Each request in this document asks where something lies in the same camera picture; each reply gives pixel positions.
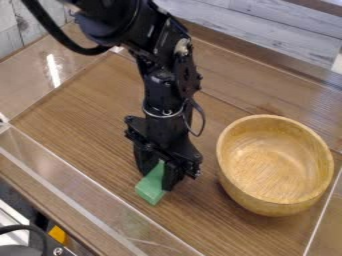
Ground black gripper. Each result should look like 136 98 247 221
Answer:
124 107 203 191

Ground green rectangular block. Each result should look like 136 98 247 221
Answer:
134 162 165 206

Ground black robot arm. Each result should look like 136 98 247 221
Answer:
21 0 204 191

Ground brown wooden bowl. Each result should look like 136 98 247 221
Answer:
216 114 334 217

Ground yellow tag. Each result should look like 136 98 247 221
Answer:
48 226 68 245

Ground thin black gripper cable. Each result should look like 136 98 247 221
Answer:
180 97 207 138

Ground clear acrylic front wall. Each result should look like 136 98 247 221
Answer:
0 113 205 256

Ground black cable bottom left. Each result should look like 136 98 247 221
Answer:
0 225 49 256

